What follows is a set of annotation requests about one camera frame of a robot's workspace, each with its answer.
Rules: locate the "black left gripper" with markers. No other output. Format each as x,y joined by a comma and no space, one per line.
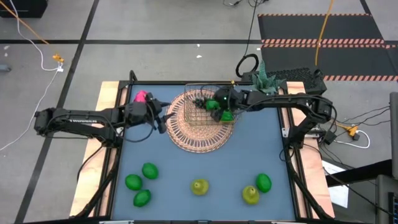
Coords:
140,113

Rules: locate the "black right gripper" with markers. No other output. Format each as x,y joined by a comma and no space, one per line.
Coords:
231,99

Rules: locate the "green lime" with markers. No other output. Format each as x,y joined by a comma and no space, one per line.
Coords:
142,198
150,170
133,182
227,116
213,104
263,183

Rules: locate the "dark purple grape bunch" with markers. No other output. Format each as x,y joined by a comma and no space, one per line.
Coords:
200,102

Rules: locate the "pink dragon fruit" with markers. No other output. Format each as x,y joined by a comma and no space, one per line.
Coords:
140,97

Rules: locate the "yellow-green pear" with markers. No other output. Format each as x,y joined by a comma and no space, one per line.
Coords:
250,195
199,187

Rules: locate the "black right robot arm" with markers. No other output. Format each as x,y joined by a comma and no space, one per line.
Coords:
289,99

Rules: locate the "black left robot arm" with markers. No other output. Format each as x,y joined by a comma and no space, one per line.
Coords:
77,121

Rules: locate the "round woven placemat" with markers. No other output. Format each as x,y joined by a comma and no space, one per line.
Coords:
199,140

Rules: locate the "green plant in white pot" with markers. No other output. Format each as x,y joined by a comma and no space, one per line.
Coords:
263,79

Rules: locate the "light wooden side board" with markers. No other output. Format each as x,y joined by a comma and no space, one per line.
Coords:
107,91
318,186

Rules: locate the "black power adapter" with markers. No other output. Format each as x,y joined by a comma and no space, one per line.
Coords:
329,137

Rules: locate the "black striped-edge floor mat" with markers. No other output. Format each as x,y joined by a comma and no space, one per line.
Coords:
342,59
311,28

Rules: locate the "yellow power plug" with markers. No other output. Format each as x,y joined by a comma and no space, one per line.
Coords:
351,130

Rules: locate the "white paper sheet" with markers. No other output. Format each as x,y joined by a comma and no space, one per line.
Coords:
340,197

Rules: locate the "black beam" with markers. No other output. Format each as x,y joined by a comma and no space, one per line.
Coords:
367,172

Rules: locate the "black box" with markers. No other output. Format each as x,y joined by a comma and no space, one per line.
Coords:
21,7

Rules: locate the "grey desk equipment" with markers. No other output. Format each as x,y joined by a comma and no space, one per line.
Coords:
385,199

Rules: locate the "grey vertical post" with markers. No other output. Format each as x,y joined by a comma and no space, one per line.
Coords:
394,133

